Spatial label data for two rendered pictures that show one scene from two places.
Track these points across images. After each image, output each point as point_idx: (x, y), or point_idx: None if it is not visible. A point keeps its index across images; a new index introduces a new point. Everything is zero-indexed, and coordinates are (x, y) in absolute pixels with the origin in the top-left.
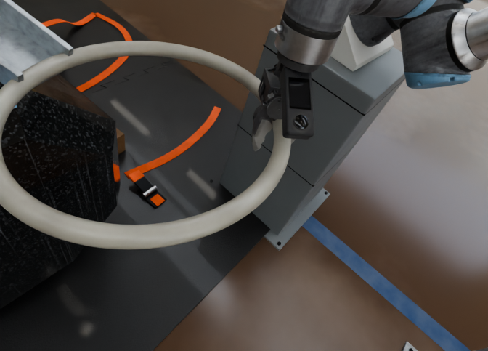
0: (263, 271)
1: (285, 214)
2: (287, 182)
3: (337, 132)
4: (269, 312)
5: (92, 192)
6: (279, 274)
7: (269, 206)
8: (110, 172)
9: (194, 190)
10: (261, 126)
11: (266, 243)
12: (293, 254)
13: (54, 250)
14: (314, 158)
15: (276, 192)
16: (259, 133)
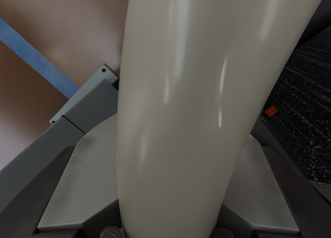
0: (120, 43)
1: (96, 93)
2: (94, 123)
3: (13, 183)
4: (116, 1)
5: (313, 100)
6: (105, 40)
7: (112, 103)
8: (301, 120)
9: None
10: (265, 181)
11: (116, 70)
12: (90, 59)
13: (323, 52)
14: (57, 146)
15: (106, 114)
16: (246, 152)
